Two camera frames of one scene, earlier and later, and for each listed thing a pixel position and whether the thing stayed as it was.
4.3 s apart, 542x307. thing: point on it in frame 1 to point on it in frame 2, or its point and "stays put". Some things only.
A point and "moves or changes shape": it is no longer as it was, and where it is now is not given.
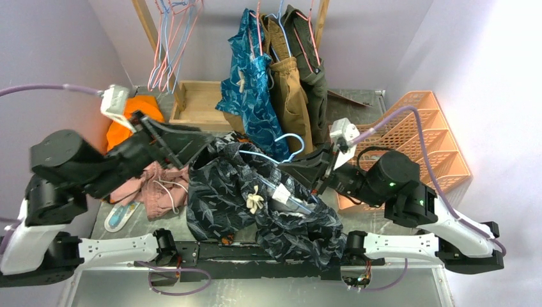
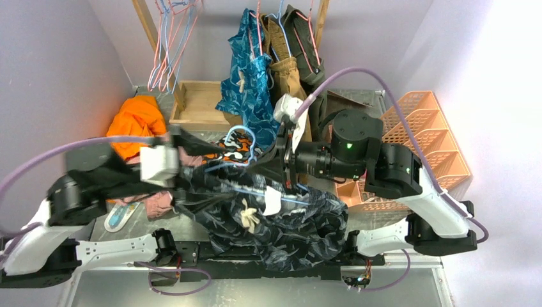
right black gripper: x=314 y=168 to x=281 y=162
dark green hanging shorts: x=305 y=48 stays put
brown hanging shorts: x=289 y=90 stays put
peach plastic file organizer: x=416 y=130 stays put
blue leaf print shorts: x=247 y=89 stays put
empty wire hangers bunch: x=178 y=21 stays put
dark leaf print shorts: x=234 y=192 moves or changes shape
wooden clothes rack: x=201 y=104 stays put
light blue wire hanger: x=286 y=194 to x=248 y=164
